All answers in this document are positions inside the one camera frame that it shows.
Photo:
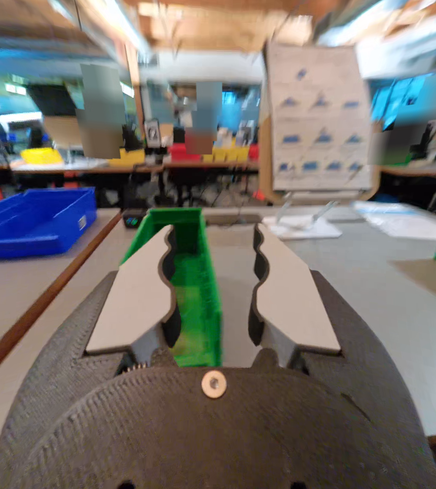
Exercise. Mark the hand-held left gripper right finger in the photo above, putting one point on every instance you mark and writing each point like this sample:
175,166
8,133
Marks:
294,305

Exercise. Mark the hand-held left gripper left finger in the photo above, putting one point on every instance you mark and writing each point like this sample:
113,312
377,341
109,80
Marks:
133,305

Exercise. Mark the grey desk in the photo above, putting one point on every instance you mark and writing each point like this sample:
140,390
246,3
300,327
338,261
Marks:
11,298
355,305

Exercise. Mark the black battery charger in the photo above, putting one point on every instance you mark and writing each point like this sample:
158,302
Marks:
132,219

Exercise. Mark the large blue bin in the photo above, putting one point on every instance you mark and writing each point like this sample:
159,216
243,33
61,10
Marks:
30,237

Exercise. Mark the white blue paper sheet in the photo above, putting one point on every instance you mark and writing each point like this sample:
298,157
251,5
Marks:
401,221

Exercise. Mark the yellow bin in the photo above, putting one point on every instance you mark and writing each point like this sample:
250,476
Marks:
130,158
42,156

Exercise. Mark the long wooden table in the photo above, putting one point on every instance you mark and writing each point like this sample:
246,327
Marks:
202,166

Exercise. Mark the small red bin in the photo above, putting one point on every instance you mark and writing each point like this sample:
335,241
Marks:
254,152

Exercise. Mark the row of small yellow bins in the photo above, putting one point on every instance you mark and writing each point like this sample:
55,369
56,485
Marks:
229,154

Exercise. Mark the marker tag sign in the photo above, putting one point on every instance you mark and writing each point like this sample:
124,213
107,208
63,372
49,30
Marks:
152,133

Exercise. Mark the black monitor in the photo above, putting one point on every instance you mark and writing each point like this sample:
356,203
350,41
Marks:
49,99

